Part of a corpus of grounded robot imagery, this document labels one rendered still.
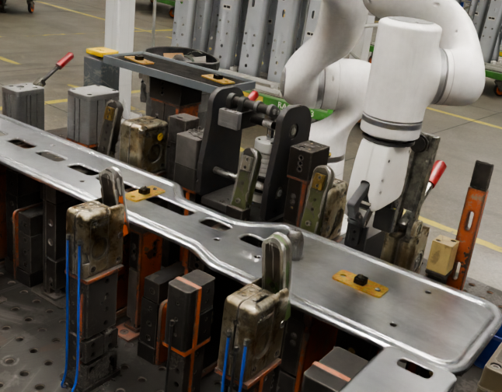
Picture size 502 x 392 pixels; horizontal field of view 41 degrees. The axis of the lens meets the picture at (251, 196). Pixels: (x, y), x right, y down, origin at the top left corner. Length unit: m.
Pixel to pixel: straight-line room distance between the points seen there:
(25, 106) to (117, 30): 3.41
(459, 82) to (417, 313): 0.34
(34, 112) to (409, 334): 1.17
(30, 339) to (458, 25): 0.97
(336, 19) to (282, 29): 4.33
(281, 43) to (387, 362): 4.97
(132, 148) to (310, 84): 0.42
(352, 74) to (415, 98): 0.66
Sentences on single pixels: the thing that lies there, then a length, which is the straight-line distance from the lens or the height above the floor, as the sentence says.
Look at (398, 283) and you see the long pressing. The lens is 1.09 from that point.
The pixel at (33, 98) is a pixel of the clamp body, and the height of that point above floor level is 1.04.
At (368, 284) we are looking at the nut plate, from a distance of 1.06.
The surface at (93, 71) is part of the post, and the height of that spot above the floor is 1.11.
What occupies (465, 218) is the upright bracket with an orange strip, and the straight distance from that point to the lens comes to 1.12.
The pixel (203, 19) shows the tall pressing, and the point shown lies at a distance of 6.22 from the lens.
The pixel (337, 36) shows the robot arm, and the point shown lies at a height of 1.30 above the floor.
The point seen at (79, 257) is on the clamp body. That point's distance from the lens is 1.11.
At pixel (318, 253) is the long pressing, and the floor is 1.00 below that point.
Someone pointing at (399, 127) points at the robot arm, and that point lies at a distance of 0.93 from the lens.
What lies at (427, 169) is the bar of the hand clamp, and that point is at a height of 1.16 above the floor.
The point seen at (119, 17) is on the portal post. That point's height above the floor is 0.79.
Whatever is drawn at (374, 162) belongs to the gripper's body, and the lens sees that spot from 0.94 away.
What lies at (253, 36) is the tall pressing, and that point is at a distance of 5.88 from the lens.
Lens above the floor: 1.49
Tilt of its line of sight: 22 degrees down
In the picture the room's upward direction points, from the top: 7 degrees clockwise
